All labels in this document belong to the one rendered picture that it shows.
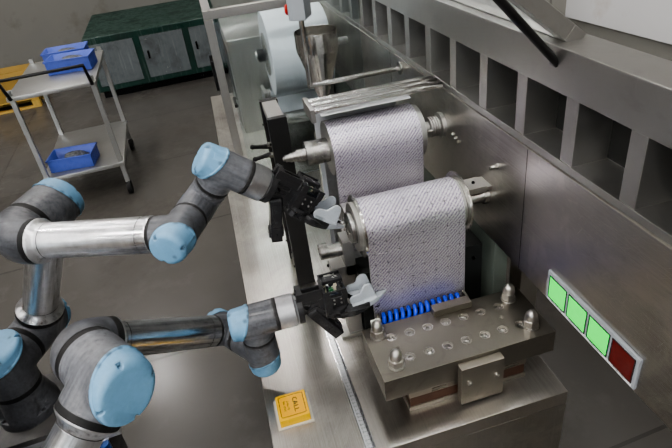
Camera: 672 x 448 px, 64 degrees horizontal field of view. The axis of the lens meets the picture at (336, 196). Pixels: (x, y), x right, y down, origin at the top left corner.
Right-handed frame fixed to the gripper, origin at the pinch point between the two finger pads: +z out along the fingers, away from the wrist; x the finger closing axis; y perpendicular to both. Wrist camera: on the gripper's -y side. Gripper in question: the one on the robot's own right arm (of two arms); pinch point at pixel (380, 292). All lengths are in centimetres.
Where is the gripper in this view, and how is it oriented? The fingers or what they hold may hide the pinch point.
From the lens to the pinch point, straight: 128.1
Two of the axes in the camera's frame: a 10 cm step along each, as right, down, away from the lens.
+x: -2.6, -4.7, 8.4
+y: -1.1, -8.5, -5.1
